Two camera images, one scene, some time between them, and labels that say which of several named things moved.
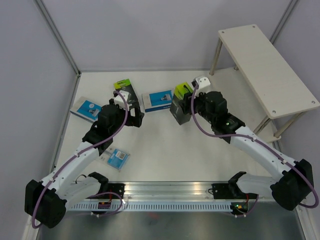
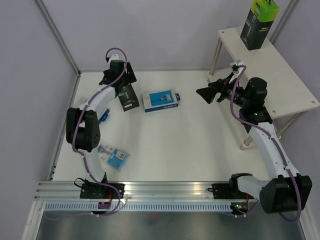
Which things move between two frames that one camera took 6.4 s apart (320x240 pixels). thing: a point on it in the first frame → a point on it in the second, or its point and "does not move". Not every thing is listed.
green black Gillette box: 181,91 → 261,16
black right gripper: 187,102 → 209,93
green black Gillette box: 125,85 does not move
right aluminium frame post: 283,20 does not move
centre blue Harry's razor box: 157,100 does not move
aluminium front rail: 164,190 does not move
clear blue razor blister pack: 118,159 does not move
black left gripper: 135,121 → 130,77
